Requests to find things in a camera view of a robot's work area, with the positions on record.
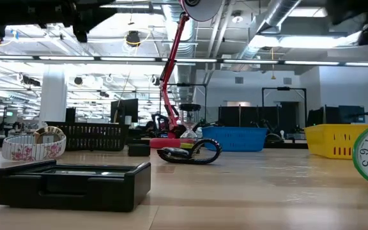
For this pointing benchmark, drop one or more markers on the red desk lamp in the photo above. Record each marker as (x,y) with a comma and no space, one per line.
(170,65)

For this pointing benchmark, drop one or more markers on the long overhead light bar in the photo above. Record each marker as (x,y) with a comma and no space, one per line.
(65,58)

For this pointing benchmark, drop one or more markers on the dark monitor pair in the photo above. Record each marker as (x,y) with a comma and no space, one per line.
(334,115)

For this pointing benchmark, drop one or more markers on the black partition panel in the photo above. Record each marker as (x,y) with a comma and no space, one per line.
(232,115)

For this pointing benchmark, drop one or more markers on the black slotted plastic basket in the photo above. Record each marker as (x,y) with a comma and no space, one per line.
(91,135)

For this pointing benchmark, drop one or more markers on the black desk organiser tray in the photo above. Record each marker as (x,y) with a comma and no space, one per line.
(75,191)

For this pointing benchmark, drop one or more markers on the black metal frame stand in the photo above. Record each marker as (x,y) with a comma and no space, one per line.
(305,108)

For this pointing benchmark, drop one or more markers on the hourglass with yellow sand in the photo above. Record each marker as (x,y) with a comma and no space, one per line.
(189,108)

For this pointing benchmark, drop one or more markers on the yellow slotted plastic basket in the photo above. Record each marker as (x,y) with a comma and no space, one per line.
(331,140)

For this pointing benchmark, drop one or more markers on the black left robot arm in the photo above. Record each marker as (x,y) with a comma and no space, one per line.
(27,12)

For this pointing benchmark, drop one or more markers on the black round ceiling spotlight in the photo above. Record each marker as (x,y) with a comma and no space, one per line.
(133,37)

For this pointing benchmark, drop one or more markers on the small black box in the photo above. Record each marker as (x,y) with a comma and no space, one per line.
(138,150)

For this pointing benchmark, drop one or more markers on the black computer monitor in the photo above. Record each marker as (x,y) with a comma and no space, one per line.
(128,110)

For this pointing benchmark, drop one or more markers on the blue slotted plastic basket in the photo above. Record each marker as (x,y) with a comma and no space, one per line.
(235,139)

